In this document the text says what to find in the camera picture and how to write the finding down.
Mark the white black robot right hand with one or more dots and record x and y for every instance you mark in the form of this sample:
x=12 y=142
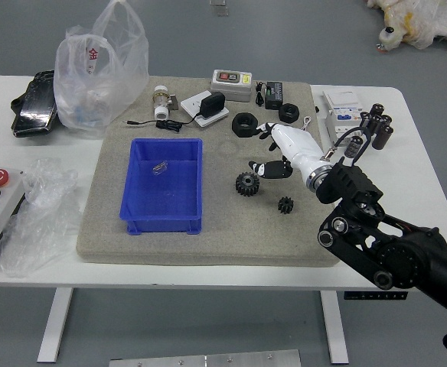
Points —
x=296 y=149

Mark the small black gear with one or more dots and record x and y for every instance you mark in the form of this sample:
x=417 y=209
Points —
x=286 y=206

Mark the big black gear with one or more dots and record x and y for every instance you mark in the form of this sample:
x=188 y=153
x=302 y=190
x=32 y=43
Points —
x=242 y=189

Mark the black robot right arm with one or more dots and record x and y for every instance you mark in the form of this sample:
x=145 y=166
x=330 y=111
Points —
x=399 y=252

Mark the small black hex nut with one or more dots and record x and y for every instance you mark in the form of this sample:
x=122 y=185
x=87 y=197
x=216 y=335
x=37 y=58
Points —
x=282 y=116

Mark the big black hex nut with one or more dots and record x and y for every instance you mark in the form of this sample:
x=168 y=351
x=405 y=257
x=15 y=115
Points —
x=237 y=128

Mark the blue plastic box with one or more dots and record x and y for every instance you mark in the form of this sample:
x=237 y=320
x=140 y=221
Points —
x=162 y=199

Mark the grey push-button control box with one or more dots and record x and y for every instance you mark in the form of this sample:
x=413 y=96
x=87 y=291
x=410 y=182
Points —
x=1 y=214

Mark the white circuit breaker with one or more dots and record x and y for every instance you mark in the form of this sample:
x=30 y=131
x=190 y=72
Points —
x=342 y=122

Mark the black rectangular power module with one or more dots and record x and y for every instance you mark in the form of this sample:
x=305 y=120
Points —
x=274 y=95

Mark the grey-brown foam mat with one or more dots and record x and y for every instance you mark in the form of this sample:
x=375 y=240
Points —
x=227 y=237

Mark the small clear plastic bag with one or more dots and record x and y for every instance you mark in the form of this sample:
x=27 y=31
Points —
x=159 y=168

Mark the brass valve with white ends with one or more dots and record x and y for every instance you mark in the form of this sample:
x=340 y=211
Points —
x=160 y=100

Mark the black table control panel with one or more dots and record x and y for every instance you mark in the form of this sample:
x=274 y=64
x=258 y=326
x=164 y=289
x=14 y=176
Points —
x=361 y=296

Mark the small metal floor plate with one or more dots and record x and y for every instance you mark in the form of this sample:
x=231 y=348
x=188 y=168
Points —
x=219 y=7

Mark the plastic-wrapped plush toy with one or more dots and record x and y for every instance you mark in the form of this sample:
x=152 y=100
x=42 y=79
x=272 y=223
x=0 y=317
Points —
x=418 y=23

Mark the white table leg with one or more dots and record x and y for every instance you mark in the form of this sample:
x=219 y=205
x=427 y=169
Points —
x=55 y=325
x=334 y=329

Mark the white plastic shopping bag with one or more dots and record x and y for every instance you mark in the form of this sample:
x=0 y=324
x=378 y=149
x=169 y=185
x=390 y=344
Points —
x=74 y=76

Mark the black glossy pouch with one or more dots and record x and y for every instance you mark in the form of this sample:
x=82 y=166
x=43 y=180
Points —
x=36 y=103

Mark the crumpled clear plastic bag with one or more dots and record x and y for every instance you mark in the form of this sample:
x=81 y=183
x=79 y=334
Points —
x=40 y=221

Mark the grey two-button switch box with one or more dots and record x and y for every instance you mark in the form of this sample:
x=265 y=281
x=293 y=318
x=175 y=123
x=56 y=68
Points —
x=231 y=89

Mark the white wall socket plate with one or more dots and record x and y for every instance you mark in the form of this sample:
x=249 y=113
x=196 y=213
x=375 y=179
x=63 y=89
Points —
x=189 y=105

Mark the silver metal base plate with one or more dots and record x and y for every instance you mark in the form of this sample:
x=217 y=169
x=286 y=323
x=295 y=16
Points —
x=208 y=360

